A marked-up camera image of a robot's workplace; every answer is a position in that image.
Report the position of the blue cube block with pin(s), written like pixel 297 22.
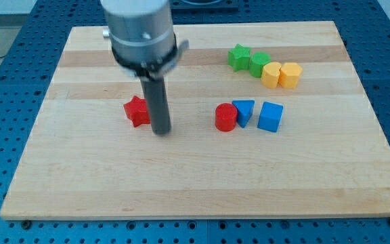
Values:
pixel 270 116

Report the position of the small silver board clamp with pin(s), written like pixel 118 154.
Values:
pixel 106 33

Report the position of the yellow heart block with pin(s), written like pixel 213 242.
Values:
pixel 270 74

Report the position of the green cylinder block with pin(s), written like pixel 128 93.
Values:
pixel 257 61

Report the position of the red star block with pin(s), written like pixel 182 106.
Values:
pixel 136 111

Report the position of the yellow hexagon block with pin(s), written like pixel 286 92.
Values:
pixel 290 74

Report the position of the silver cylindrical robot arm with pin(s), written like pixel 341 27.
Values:
pixel 143 42

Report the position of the green star block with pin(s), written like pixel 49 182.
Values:
pixel 239 57

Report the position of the light wooden board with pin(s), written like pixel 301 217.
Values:
pixel 85 161

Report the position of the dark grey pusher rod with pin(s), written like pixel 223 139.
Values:
pixel 156 101

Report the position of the red cylinder block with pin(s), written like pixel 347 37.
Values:
pixel 225 117

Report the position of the blue triangle block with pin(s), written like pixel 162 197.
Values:
pixel 245 111

